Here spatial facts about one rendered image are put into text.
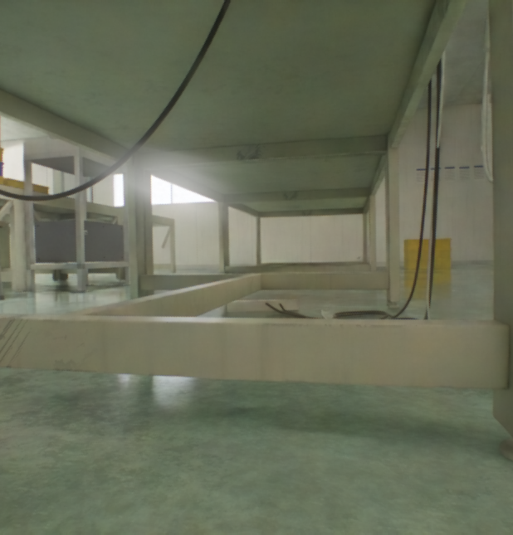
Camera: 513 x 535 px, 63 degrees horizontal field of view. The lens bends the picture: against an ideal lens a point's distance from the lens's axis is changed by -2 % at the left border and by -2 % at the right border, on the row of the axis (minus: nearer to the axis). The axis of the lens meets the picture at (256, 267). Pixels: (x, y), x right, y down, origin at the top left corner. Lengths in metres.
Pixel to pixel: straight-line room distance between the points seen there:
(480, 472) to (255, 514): 0.24
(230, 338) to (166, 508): 0.19
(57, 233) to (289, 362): 2.94
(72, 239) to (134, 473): 2.84
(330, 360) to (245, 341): 0.10
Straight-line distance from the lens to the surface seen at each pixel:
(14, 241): 3.42
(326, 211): 4.70
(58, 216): 4.98
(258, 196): 3.36
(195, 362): 0.54
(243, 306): 1.77
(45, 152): 3.42
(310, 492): 0.46
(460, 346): 0.51
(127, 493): 0.48
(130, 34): 1.09
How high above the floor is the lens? 0.23
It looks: 2 degrees down
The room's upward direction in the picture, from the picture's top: 1 degrees counter-clockwise
